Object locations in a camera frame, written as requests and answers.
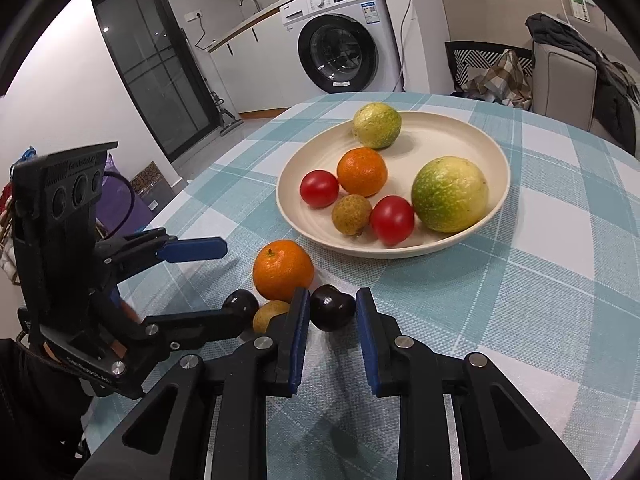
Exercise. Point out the yellow bumpy fruit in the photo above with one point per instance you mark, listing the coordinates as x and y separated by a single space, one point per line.
377 125

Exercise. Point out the beige sofa with dark clothes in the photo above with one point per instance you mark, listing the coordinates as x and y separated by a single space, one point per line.
612 90

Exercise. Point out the black patterned chair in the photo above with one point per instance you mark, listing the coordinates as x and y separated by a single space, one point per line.
465 55

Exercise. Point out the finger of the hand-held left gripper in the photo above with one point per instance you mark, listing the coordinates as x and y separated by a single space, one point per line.
195 250
200 327

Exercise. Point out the patterned cardboard box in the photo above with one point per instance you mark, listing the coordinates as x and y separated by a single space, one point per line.
152 182

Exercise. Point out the red cherry tomato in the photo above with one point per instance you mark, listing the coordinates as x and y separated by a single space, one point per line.
319 189
392 220

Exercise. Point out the brown longan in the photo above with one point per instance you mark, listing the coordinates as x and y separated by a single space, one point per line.
267 317
351 215

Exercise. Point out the dark cherry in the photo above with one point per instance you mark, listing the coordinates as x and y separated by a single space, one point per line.
332 307
240 302

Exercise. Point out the dark glass door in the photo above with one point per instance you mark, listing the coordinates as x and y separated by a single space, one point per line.
150 70

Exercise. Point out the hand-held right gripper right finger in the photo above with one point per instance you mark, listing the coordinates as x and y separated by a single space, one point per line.
367 345

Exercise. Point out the white green wall device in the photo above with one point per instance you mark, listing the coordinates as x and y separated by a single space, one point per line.
580 6

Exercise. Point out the cream round plate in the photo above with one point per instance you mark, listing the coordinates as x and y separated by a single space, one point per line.
440 135

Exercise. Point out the purple bag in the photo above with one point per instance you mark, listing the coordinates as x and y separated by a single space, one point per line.
117 200

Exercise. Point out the metal faucet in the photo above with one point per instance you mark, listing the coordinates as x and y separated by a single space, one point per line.
250 4

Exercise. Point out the white washing machine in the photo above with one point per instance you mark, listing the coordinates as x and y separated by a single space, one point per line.
345 10

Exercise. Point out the upright floor cleaner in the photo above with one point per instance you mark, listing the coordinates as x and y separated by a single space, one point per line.
227 117

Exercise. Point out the grey sofa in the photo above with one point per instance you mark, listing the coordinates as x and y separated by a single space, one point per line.
560 90

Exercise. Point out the plaid cloth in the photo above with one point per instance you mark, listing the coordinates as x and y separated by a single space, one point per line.
505 80

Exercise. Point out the orange mandarin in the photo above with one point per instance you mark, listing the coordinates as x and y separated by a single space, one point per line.
362 171
282 270

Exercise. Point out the green yellow passion fruit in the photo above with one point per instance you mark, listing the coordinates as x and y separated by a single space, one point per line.
450 195

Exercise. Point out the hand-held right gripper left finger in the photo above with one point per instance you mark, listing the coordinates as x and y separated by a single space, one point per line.
299 345

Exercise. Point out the person's left hand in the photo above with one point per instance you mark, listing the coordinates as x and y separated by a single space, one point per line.
127 312

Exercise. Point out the white kitchen counter cabinet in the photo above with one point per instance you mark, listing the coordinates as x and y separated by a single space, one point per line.
260 75

